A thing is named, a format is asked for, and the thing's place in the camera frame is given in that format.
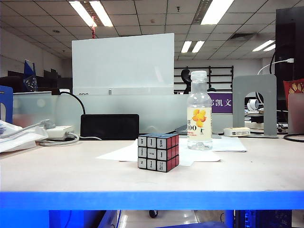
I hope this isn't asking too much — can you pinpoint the black looped cable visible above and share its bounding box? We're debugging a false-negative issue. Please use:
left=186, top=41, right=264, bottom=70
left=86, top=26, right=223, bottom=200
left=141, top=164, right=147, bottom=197
left=283, top=133, right=304, bottom=143

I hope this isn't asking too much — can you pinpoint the white paper sheet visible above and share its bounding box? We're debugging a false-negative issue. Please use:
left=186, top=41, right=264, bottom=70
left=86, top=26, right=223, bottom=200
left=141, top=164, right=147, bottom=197
left=95, top=138, right=198, bottom=166
left=118, top=152, right=221, bottom=162
left=212, top=136, right=247, bottom=152

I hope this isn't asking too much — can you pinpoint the white monitor back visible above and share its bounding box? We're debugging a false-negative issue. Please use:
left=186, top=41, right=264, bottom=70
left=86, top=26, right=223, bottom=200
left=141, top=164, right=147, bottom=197
left=71, top=32, right=175, bottom=95

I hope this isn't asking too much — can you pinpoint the black computer case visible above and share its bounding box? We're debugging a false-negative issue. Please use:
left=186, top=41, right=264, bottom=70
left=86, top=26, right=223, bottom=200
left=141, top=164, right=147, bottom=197
left=235, top=210, right=293, bottom=228

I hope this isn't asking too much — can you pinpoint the blue table leg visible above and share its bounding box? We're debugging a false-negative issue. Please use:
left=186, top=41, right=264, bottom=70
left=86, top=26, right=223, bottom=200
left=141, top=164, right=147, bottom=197
left=48, top=210, right=72, bottom=228
left=224, top=210, right=236, bottom=228

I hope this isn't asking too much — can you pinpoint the white plastic bag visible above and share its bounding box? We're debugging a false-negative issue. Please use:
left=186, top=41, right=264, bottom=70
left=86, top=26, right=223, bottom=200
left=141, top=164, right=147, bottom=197
left=0, top=119, right=48, bottom=152

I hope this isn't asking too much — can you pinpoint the grey plug with cord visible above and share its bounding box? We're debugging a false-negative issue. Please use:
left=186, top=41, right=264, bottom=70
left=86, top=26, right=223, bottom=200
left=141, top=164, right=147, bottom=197
left=0, top=118, right=56, bottom=138

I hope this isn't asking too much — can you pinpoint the black office chair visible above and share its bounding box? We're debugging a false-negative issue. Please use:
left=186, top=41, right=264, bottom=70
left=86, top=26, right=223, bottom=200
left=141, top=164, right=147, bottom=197
left=180, top=68, right=192, bottom=95

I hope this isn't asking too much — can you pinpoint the ceiling light panel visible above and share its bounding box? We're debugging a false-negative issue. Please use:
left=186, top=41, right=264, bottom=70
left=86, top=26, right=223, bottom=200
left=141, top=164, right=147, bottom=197
left=200, top=0, right=235, bottom=25
left=252, top=39, right=276, bottom=52
left=68, top=0, right=114, bottom=27
left=180, top=40, right=205, bottom=53

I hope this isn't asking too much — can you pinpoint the black rectangular box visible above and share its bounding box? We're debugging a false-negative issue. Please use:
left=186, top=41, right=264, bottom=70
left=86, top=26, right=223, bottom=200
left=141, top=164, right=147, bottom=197
left=80, top=113, right=140, bottom=140

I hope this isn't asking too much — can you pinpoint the clear bottle with orange label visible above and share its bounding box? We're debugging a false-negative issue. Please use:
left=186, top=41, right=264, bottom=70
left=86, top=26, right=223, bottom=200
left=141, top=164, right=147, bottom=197
left=187, top=70, right=213, bottom=151

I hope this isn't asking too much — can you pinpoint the Rubik's cube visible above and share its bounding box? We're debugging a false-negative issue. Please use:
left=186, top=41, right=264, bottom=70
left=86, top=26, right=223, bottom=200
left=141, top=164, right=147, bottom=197
left=137, top=133, right=180, bottom=173

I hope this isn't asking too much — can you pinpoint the blue crystal trophy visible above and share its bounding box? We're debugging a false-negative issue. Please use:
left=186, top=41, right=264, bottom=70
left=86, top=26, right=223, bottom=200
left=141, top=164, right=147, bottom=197
left=22, top=59, right=38, bottom=92

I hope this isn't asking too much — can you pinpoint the white USB cable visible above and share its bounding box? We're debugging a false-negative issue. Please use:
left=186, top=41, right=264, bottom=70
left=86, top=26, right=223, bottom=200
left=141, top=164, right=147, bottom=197
left=257, top=57, right=295, bottom=76

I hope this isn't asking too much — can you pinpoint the cream power adapter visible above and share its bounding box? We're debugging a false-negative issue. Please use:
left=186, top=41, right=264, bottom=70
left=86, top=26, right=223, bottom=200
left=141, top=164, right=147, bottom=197
left=223, top=126, right=251, bottom=137

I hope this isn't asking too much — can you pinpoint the black power cable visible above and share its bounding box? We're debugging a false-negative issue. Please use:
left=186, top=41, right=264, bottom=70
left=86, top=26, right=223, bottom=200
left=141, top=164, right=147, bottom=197
left=58, top=91, right=86, bottom=115

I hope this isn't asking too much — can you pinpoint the red patterned cushion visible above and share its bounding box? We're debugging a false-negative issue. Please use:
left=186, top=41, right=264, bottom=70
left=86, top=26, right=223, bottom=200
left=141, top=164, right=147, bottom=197
left=282, top=78, right=304, bottom=95

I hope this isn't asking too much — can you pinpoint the frosted desk partition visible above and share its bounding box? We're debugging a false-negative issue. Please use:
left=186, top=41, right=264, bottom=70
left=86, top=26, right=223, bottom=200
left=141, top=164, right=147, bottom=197
left=11, top=91, right=233, bottom=135

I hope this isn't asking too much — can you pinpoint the white desk fan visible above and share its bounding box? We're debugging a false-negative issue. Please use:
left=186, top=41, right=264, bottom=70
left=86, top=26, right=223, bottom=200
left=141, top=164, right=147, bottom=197
left=246, top=98, right=259, bottom=112

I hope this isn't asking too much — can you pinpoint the purple name sign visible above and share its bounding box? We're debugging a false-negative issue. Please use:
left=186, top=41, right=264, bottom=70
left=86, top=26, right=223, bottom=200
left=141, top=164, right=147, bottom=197
left=208, top=92, right=233, bottom=114

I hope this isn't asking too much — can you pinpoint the grey metal bookend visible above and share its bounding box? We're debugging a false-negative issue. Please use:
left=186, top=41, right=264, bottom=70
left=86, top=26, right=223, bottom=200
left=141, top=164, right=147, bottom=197
left=232, top=74, right=278, bottom=138

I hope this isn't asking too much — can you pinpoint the black monitor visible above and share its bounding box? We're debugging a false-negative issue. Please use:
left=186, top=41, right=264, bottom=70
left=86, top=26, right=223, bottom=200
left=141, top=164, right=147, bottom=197
left=275, top=6, right=304, bottom=112

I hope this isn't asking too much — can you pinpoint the thick white charger cable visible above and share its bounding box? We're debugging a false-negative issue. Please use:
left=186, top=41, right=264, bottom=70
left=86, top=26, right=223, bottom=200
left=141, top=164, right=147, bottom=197
left=37, top=131, right=79, bottom=146

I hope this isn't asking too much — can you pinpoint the white laptop charger brick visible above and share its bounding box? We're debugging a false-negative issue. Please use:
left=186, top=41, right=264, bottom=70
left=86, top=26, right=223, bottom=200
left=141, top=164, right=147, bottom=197
left=45, top=125, right=74, bottom=139

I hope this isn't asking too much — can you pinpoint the blue metal bookend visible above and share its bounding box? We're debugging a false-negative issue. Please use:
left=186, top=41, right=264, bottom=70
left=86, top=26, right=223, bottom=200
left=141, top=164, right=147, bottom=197
left=0, top=85, right=13, bottom=124

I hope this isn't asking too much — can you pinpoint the small frosted panel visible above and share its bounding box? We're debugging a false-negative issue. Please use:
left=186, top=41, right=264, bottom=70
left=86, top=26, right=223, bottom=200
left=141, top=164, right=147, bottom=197
left=287, top=92, right=304, bottom=134

